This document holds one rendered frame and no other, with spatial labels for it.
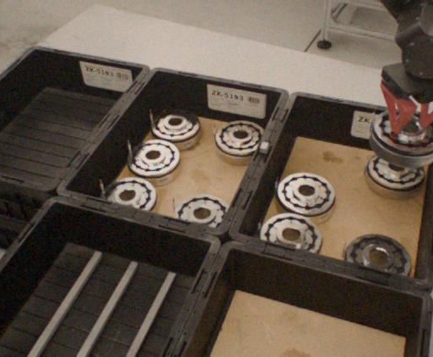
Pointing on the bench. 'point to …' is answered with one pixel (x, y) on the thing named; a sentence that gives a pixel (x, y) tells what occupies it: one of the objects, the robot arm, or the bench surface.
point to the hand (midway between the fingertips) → (410, 123)
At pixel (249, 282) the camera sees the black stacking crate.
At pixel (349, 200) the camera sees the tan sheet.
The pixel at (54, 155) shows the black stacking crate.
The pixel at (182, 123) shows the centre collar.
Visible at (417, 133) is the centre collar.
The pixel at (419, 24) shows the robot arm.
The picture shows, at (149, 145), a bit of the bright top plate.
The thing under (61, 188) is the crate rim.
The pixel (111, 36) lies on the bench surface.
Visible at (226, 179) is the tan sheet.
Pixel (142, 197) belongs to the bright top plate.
